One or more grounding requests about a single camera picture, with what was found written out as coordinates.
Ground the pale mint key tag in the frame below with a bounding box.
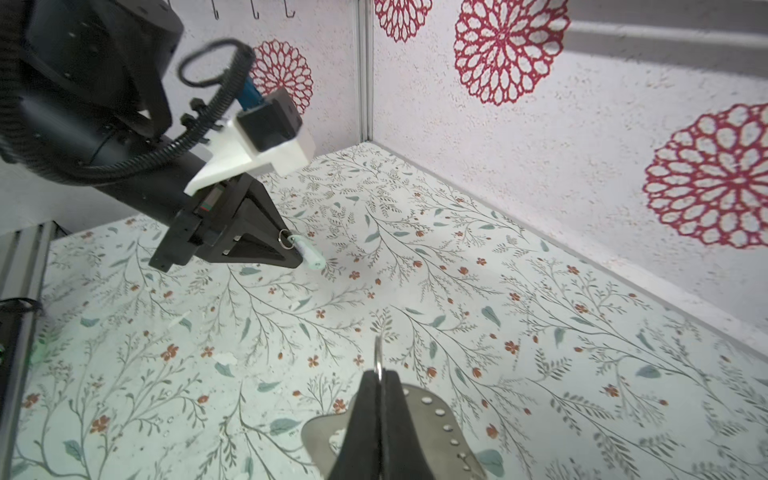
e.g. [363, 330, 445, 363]
[288, 234, 327, 271]

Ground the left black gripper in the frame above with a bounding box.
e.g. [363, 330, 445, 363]
[149, 174, 303, 272]

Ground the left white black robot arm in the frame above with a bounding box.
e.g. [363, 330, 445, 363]
[1, 1, 314, 272]

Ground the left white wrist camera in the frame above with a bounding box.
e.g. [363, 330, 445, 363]
[184, 88, 315, 196]

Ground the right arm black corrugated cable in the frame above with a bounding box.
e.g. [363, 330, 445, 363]
[0, 0, 256, 185]

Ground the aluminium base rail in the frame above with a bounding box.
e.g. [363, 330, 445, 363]
[1, 221, 58, 479]

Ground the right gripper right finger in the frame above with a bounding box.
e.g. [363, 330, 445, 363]
[380, 370, 434, 480]

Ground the silver metal key bottle opener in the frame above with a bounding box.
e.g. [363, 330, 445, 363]
[299, 335, 488, 480]

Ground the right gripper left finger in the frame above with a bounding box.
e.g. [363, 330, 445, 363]
[329, 371, 381, 480]

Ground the black wire wall basket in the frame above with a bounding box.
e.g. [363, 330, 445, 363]
[165, 0, 297, 21]

